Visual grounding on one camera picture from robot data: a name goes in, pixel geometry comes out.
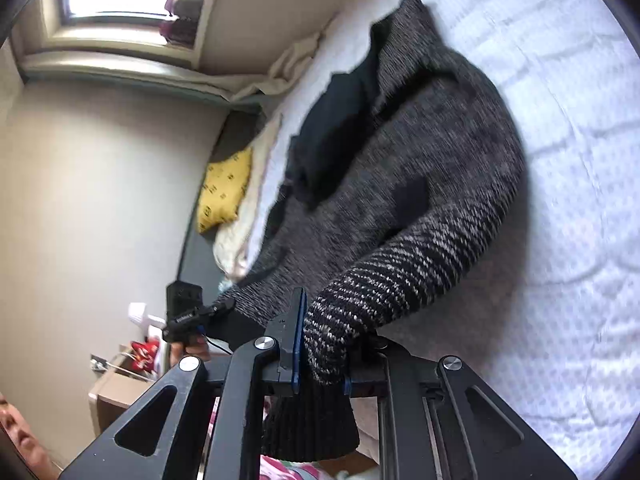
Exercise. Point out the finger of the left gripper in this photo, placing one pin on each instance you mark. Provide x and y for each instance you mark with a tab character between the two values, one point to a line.
223	306

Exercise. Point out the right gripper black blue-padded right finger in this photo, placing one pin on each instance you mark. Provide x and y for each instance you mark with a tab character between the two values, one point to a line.
440	420

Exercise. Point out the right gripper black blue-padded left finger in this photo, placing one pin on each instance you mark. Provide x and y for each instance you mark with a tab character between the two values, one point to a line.
202	419

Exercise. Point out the grey-black knit zip jacket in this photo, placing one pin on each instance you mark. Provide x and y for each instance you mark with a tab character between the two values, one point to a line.
397	182

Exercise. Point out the person's left hand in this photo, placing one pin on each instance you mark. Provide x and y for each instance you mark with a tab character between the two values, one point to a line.
196	346

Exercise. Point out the red package on cabinet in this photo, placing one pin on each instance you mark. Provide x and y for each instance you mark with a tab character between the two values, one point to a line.
144	354

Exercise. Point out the cream blanket at bedside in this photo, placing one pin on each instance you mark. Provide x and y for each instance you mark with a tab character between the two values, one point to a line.
230	248

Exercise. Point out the wooden bedside cabinet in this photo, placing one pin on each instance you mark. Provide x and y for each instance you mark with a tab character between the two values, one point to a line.
116	388

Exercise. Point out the pink floral fabric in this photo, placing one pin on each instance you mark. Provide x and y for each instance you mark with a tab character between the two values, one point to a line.
269	468

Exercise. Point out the yellow patterned pillow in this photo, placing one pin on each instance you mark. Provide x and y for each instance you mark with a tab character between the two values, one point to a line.
223	188

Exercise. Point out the white quilted bed cover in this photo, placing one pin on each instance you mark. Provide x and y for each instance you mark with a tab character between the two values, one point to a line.
550	316

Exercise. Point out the person's face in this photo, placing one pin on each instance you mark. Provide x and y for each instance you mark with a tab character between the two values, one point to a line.
33	453

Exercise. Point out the purple items on windowsill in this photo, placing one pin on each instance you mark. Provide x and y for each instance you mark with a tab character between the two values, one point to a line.
182	26

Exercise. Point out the window with frame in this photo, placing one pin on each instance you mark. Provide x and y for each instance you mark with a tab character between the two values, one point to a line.
131	27

